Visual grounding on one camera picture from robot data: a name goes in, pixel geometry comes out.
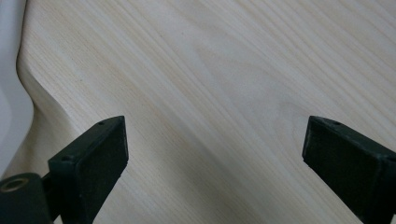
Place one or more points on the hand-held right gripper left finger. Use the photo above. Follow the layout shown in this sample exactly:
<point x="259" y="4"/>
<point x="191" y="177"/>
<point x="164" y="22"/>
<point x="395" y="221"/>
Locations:
<point x="90" y="168"/>

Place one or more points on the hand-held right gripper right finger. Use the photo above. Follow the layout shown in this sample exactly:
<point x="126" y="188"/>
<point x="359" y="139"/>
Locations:
<point x="348" y="165"/>

